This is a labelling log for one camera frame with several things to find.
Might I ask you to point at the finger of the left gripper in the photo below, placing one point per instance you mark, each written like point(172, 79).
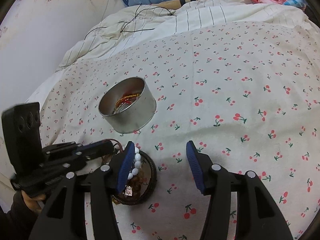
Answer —
point(99, 148)

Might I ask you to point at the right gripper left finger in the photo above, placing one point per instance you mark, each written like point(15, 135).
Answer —
point(63, 215)

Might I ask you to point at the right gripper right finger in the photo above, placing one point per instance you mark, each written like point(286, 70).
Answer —
point(258, 216)

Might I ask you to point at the jewelry pile in tin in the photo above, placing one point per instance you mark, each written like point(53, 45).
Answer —
point(125, 101)

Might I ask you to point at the left hand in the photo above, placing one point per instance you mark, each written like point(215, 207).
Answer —
point(33, 203)

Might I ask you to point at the round silver metal tin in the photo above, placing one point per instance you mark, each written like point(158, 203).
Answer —
point(133, 117)

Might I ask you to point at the black round bangle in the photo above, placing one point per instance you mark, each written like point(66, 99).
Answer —
point(141, 182)

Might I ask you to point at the cherry print bed sheet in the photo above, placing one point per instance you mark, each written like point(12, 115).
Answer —
point(246, 94)

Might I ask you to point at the white striped duvet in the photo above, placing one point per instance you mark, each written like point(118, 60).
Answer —
point(139, 23)

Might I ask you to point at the striped tan pillow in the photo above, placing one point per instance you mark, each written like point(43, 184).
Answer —
point(173, 4)

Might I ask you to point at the black camera box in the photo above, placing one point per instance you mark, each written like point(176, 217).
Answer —
point(21, 130)

